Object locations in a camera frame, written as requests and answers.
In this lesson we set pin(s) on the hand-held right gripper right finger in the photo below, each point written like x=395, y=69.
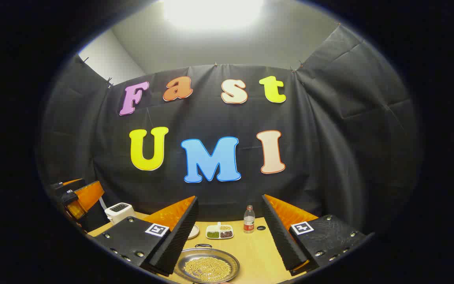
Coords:
x=282, y=240

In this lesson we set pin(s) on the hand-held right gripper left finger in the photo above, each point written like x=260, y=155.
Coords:
x=179, y=244

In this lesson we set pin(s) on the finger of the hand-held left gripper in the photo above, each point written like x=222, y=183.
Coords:
x=87, y=195
x=63, y=188

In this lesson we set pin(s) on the stainless steel pot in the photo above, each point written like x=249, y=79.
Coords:
x=183, y=262

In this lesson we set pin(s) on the white oval plate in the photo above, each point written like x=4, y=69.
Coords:
x=194, y=232

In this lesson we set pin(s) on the pile of green mung beans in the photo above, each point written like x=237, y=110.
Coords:
x=213, y=234

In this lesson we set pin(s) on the white toaster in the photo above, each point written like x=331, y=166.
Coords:
x=118, y=213

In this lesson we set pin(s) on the pile of soybeans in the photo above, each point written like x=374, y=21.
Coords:
x=207, y=269

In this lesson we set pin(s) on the clear plastic water bottle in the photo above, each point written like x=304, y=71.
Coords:
x=249, y=221

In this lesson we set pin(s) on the white divided dish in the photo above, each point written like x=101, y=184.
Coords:
x=219, y=230

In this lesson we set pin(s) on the pile of dark red beans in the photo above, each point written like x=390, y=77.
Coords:
x=226, y=234

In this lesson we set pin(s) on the ceiling light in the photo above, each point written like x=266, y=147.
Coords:
x=213, y=12

